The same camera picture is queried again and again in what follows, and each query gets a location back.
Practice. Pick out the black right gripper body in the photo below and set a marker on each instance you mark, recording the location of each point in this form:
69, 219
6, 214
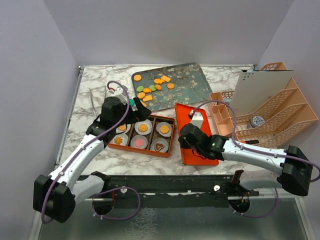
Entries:
184, 144

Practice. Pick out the round biscuit cookie front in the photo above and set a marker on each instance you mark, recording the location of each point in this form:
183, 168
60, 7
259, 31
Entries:
143, 127

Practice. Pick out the round biscuit cookie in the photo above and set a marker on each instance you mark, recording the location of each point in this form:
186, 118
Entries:
122, 128
143, 127
141, 95
137, 77
164, 129
170, 85

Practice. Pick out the orange tin lid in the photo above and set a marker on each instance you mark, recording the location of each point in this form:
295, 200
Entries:
199, 119

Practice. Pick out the orange cookie tin box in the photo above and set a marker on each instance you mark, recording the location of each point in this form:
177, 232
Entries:
153, 137

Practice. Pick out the orange flower shaped cookie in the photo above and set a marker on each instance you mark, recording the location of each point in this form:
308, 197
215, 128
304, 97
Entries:
118, 140

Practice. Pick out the pink round macaron cookie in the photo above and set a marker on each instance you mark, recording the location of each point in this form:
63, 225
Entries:
139, 142

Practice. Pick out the brown heart chocolate cookie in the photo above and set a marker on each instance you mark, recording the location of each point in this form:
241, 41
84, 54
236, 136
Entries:
159, 146

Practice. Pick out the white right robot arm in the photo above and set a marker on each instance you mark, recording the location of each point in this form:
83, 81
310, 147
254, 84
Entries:
288, 169

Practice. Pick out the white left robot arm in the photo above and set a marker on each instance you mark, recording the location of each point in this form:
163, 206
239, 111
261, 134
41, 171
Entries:
56, 195

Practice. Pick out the rectangular yellow biscuit front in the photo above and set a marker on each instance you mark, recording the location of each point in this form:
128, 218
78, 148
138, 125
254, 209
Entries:
144, 103

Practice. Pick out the rectangular yellow biscuit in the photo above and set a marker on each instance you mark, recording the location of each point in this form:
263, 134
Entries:
166, 78
148, 98
144, 103

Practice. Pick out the teal grey eraser block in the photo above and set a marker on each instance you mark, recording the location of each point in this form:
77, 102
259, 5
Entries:
132, 102

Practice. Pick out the rectangular yellow biscuit middle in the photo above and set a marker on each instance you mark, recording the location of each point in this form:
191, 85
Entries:
148, 98

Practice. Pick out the orange fish cookie left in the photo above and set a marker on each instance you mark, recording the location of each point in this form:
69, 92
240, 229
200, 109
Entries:
147, 90

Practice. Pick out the orange fish cookie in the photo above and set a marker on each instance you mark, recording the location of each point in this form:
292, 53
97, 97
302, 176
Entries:
158, 81
147, 90

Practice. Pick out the green macaron left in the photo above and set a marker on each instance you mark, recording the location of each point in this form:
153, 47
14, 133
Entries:
139, 89

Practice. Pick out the green macaron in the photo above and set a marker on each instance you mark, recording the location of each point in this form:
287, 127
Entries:
139, 89
152, 88

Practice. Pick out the green macaron right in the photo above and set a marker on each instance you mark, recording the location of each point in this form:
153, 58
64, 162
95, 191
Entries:
152, 88

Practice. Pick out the dark floral serving tray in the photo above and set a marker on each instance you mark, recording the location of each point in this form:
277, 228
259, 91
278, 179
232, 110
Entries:
162, 88

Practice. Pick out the white paper cupcake liner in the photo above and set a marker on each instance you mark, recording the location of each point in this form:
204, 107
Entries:
125, 140

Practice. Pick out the small orange flower cookie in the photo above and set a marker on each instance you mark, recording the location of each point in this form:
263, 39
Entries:
158, 87

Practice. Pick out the orange fish cookie upper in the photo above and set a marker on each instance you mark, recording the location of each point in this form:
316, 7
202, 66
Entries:
158, 81

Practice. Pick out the rectangular yellow biscuit upper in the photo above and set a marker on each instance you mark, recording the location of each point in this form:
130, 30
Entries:
166, 78

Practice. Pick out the orange highlighter pen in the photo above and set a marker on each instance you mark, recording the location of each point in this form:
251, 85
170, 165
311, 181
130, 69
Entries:
251, 142

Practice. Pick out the blue patterned round jar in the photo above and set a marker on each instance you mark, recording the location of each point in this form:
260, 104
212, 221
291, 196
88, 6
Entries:
255, 122

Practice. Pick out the peach plastic desk organizer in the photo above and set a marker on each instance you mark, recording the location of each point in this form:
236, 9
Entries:
286, 115

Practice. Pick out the white perforated board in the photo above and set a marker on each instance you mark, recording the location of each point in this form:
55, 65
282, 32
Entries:
256, 87

